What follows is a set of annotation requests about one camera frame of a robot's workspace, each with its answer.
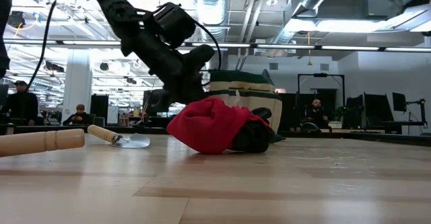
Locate black dome-shaped object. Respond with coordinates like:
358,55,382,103
300,122,321,133

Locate black ceiling device yellow cable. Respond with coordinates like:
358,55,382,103
7,10,26,30

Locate wide blade hand trowel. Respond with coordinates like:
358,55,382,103
86,124,152,149

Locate rig light bar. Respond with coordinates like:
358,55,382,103
0,38,431,53

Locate black computer monitor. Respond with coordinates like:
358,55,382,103
345,96,365,130
392,92,407,112
363,93,395,124
142,88,172,117

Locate long ceiling light panel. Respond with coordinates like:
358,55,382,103
284,17,388,34

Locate white square pillar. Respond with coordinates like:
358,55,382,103
62,50,92,124

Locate black metal station frame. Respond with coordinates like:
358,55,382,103
297,73,346,130

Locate grooved wooden handle garden tool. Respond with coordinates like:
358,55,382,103
0,128,86,158

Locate black table border strip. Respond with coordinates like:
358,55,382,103
0,124,431,147

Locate red black gardening glove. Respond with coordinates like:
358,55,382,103
166,97,274,155

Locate green potted plant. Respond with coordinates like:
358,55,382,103
335,106,353,130

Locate yellow hanging cord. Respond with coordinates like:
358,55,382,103
306,31,313,66

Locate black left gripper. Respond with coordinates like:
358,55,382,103
133,32,216,106

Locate black cabinet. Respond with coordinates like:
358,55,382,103
90,94,110,124

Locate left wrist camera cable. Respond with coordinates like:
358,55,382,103
193,19,223,85

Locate cream green canvas gardening bag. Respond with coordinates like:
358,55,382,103
207,69,284,143

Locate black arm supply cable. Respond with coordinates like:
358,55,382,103
26,0,67,91

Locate person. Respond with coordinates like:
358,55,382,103
63,104,92,126
304,98,329,129
0,80,39,126

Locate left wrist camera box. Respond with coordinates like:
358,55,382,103
153,1,197,49

